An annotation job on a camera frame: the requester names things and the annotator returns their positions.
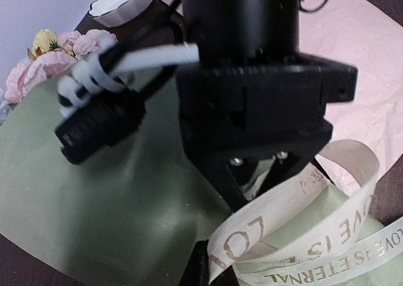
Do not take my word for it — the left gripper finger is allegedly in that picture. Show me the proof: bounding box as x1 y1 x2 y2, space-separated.
179 240 210 286

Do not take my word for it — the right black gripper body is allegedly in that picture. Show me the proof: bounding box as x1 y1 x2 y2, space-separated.
176 57 356 168

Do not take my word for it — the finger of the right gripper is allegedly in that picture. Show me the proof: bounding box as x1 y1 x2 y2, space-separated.
261 153 301 194
188 152 247 212

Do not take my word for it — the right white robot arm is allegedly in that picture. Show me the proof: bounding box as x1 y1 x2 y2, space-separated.
176 0 358 211

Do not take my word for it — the yellow fake flower stem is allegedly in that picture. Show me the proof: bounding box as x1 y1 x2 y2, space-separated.
27 29 60 60

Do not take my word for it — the pink wrapping paper sheet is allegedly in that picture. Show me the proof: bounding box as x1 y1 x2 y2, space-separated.
300 0 402 175

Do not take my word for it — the green wrapping paper sheet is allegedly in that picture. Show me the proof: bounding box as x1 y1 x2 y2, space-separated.
0 71 403 286

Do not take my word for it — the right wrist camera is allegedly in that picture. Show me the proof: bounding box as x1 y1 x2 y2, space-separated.
55 43 200 165

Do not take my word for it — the beige printed ribbon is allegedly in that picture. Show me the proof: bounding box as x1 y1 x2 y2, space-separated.
207 140 402 285

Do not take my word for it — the pink carnation fake flower stem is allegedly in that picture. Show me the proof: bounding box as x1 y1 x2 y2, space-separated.
4 29 118 105

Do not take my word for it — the white scalloped dish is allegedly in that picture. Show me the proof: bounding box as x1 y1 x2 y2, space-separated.
88 0 153 28

